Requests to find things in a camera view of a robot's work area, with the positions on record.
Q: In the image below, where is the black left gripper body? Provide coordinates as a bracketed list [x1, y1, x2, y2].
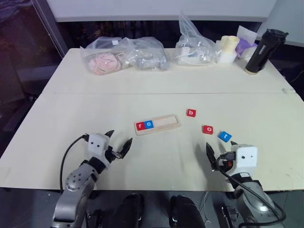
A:
[105, 140, 123, 167]

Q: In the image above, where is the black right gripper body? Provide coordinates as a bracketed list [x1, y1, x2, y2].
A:
[215, 153, 236, 173]

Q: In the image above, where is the blue letter tile t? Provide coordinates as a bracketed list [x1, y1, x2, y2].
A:
[218, 131, 233, 143]

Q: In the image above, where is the wooden letter tray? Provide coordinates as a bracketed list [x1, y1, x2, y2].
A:
[134, 114, 182, 136]

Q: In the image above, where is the dark rounded shape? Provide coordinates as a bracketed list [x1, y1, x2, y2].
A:
[169, 195, 206, 228]
[111, 192, 145, 228]

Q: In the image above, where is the pink plush toy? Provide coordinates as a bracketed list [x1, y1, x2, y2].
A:
[88, 53, 122, 76]

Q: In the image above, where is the clear bag with pink plush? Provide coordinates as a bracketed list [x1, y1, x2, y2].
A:
[80, 37, 124, 76]

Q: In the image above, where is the clear bag with grey parts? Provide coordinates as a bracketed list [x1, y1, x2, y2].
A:
[115, 37, 171, 72]

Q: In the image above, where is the black drink bottle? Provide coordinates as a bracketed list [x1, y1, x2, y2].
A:
[245, 28, 290, 76]

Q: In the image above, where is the black office chair base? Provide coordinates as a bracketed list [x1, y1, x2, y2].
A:
[2, 94, 38, 132]

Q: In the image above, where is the purple tissue pack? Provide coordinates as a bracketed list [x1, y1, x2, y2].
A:
[235, 25, 259, 59]

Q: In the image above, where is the cream cylindrical cup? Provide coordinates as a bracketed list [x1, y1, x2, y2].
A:
[220, 35, 239, 55]

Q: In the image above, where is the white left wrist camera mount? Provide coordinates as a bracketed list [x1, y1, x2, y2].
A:
[86, 133, 111, 167]

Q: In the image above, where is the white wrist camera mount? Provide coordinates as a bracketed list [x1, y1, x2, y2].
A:
[86, 133, 111, 167]
[231, 144, 258, 176]

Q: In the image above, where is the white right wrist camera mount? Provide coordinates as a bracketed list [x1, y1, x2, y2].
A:
[231, 144, 258, 176]

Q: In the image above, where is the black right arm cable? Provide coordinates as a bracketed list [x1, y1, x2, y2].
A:
[219, 152, 287, 228]

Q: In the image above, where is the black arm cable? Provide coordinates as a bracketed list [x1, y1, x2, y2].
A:
[219, 152, 287, 228]
[59, 134, 91, 192]

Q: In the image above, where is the thin white floor cable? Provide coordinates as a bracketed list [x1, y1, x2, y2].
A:
[201, 191, 212, 224]

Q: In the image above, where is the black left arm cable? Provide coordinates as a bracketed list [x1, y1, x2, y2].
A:
[59, 134, 91, 192]

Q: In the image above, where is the black metal bracket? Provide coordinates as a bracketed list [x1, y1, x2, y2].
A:
[85, 209, 101, 228]
[222, 206, 239, 225]

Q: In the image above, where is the clear bag with white cables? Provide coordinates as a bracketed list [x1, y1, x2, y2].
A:
[175, 14, 221, 66]

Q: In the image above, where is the grey metal partition frame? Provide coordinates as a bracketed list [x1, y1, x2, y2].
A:
[33, 0, 70, 57]

